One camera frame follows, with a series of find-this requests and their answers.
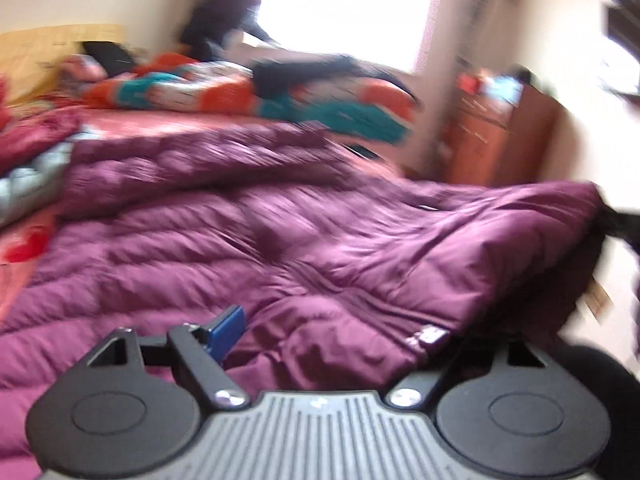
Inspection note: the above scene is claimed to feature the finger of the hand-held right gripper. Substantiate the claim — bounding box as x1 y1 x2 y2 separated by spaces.
597 205 640 254

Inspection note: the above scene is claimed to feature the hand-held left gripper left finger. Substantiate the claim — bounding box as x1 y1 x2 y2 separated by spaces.
85 305 251 409

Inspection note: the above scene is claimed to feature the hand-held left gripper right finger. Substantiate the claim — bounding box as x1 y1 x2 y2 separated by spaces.
387 337 551 408

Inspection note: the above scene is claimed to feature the purple down jacket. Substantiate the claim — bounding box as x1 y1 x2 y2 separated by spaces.
0 122 608 396

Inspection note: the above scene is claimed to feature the brown wooden cabinet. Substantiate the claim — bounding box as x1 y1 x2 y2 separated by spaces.
440 72 561 186

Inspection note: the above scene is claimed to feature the light blue box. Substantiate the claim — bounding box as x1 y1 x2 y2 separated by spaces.
487 76 523 101

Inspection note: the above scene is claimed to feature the dark blurred object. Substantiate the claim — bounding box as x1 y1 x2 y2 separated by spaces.
600 0 640 106

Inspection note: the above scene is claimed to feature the pink heart printed blanket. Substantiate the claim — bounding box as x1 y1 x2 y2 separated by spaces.
0 100 401 321

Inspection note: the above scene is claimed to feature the light grey down jacket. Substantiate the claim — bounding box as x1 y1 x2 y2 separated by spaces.
0 130 98 228

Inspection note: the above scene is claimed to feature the rabbit printed orange teal quilt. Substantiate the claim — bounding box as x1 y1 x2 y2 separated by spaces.
82 55 418 143

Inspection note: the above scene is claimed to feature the pink checked curtain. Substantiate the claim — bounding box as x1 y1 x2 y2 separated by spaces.
422 0 516 86

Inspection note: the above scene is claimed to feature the dark navy jacket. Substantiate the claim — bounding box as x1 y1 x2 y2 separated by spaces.
252 55 361 99

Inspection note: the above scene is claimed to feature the shiny dark red down jacket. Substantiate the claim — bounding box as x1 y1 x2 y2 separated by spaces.
0 107 83 173

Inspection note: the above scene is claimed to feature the black jacket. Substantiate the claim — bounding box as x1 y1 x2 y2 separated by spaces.
350 60 416 97

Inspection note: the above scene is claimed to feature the black cushion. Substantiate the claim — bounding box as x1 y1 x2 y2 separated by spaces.
82 41 138 76

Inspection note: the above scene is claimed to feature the yellow headboard cover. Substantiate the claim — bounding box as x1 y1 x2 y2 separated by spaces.
0 24 126 103

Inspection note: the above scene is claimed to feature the window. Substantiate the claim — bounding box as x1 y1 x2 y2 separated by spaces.
257 0 441 73

